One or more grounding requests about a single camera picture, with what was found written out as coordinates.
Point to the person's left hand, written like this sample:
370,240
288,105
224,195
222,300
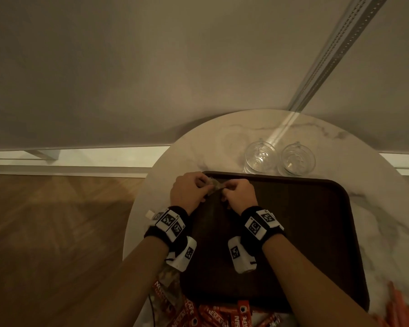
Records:
189,192

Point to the person's right hand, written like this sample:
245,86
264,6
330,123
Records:
240,197

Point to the dark brown tray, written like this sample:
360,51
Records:
303,228

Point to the pile of red Nescafe sachets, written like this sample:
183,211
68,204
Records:
221,315

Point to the pile of orange stick packets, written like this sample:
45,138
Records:
397,306

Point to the person's left forearm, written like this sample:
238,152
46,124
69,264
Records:
122,286

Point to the person's right forearm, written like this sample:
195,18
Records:
310,286

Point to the black right wristband with markers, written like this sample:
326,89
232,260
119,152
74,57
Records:
260,228

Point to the black wristband with markers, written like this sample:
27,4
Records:
260,228
167,224

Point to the black left wristband with markers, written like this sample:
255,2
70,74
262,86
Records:
167,224

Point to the clear glass cup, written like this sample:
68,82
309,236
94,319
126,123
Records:
260,156
298,159

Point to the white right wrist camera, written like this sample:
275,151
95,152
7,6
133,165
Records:
240,255

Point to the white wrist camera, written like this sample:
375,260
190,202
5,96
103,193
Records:
184,253
240,255

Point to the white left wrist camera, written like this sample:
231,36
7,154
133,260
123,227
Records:
184,253

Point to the perforated metal wall rail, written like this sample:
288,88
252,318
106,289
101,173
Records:
337,44

